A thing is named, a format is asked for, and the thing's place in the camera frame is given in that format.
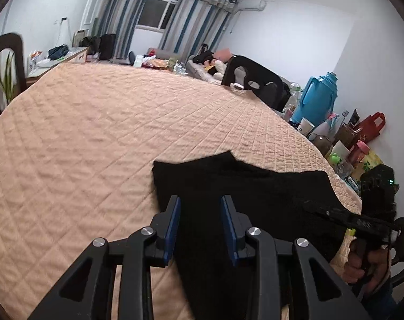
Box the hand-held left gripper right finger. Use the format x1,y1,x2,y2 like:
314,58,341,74
220,195,372,320

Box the black bag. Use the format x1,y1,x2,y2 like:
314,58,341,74
48,44,69,60

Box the pink bottle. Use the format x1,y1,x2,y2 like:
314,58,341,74
349,140,370,164

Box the white air conditioner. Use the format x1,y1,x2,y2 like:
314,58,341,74
237,0,267,12

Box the green potted plant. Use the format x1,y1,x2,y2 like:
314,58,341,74
0,51,18,104

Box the window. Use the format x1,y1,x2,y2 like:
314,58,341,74
135,0,181,32

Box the peach quilted blanket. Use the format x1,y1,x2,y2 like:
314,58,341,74
0,62,362,320

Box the red bag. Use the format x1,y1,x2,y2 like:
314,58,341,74
353,112,386,144

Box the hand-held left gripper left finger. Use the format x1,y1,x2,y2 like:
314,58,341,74
27,195,182,320

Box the white desk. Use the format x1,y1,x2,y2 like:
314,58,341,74
25,47,89,87

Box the black pants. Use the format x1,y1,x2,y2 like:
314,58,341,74
152,151,352,320

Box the blue thermos jug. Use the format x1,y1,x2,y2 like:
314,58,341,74
290,71,339,132

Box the glass jar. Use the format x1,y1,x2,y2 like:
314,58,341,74
308,133,332,155

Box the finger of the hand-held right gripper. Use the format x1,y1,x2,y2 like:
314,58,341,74
293,198,399,241

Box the white paper cup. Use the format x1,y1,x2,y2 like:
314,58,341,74
297,118,315,137

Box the plush toy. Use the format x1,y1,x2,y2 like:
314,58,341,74
202,58,227,81

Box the person's right hand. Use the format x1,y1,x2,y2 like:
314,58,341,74
342,243,394,294

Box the striped curtain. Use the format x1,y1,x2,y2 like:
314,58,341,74
99,0,156,61
159,0,237,55

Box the wicker basket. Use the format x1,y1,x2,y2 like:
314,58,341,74
335,123,356,145

